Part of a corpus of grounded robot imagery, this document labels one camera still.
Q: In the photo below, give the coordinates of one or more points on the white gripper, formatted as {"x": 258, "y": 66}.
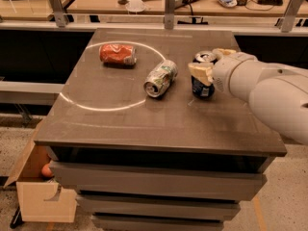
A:
{"x": 224, "y": 72}

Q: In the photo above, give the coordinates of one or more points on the blue pepsi can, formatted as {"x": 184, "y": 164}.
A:
{"x": 201, "y": 69}

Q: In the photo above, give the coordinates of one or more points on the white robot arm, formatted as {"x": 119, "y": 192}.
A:
{"x": 277, "y": 94}

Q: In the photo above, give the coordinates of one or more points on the silver green soda can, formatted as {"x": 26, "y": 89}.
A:
{"x": 160, "y": 78}

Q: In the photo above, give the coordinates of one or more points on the orange soda can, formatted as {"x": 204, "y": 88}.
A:
{"x": 115, "y": 53}

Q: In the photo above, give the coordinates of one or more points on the clear plastic lid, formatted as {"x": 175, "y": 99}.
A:
{"x": 135, "y": 6}

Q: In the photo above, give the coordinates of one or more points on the wooden desk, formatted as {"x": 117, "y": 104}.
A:
{"x": 159, "y": 7}

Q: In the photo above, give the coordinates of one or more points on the grey drawer cabinet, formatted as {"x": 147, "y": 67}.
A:
{"x": 170, "y": 163}

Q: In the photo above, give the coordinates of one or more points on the orange ball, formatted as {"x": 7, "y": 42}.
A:
{"x": 46, "y": 171}

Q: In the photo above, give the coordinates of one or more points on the cardboard box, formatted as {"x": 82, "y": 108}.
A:
{"x": 40, "y": 199}

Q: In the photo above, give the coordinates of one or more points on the middle metal bracket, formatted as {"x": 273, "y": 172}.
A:
{"x": 169, "y": 14}

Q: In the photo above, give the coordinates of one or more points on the metal bracket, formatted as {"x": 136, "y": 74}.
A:
{"x": 286, "y": 22}
{"x": 169, "y": 14}
{"x": 59, "y": 13}

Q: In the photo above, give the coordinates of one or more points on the right metal bracket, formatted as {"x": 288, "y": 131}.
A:
{"x": 286, "y": 22}

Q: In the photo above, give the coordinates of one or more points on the left metal bracket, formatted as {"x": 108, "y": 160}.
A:
{"x": 59, "y": 13}

